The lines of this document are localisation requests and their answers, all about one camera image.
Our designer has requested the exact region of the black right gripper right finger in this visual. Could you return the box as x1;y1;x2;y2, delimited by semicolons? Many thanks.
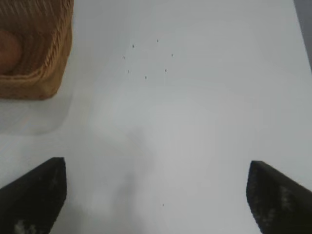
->
245;160;312;234

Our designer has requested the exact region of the brown woven wicker basket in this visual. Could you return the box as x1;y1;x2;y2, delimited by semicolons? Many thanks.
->
0;0;75;100

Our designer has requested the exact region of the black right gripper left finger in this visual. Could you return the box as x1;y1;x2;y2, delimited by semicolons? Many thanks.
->
0;156;68;234

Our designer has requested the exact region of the orange cone-shaped bread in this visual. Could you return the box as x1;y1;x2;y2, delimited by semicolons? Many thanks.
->
0;31;22;75

